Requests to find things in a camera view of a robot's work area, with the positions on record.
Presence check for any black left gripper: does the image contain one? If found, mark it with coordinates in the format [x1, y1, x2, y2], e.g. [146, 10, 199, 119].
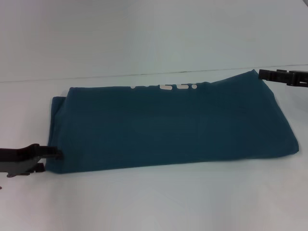
[0, 143, 65, 179]

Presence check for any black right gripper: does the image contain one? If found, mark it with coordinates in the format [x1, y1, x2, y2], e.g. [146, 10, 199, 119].
[258, 68, 308, 88]

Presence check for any blue shirt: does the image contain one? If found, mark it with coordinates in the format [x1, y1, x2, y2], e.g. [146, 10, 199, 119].
[44, 69, 300, 175]

